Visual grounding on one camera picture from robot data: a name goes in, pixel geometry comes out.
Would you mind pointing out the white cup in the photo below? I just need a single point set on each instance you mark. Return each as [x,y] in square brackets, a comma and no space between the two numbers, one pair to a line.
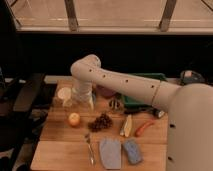
[65,95]

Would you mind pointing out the yellow banana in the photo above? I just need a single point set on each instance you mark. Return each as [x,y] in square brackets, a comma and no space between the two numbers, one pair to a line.
[126,127]

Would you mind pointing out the green plastic tray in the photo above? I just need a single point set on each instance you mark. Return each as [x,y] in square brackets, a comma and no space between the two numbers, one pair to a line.
[141,87]

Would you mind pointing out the orange carrot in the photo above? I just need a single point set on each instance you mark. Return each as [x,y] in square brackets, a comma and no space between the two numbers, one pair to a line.
[142,128]

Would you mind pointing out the yellow-red apple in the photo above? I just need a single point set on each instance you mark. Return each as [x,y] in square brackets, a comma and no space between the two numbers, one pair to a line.
[74,119]

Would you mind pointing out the metal spoon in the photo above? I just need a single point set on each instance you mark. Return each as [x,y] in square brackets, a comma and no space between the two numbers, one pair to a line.
[91,153]

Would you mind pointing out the grey-blue cloth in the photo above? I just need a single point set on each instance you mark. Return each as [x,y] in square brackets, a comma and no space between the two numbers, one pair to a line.
[110,153]

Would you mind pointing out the metal cup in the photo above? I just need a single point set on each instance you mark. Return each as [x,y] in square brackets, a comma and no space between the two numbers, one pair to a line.
[114,104]

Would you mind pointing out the purple bowl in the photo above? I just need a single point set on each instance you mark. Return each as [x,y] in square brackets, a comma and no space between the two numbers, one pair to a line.
[105,92]

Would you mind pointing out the black office chair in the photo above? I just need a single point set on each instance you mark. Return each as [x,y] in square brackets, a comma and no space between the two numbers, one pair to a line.
[19,89]

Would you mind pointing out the dark grape bunch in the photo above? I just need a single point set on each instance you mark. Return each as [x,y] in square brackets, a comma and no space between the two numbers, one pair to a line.
[101,122]

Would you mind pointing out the blue sponge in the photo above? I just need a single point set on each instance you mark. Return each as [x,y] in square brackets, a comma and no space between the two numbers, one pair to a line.
[133,152]

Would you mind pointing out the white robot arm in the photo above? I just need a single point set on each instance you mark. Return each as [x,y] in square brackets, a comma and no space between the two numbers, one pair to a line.
[189,109]

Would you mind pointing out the black flashlight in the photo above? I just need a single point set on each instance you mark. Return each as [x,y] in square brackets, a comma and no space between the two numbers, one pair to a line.
[150,110]

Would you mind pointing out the blue-black device at right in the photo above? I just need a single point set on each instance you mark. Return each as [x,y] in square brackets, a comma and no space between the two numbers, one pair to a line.
[190,77]

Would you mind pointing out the window frame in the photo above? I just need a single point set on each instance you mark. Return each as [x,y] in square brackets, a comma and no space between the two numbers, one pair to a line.
[194,17]

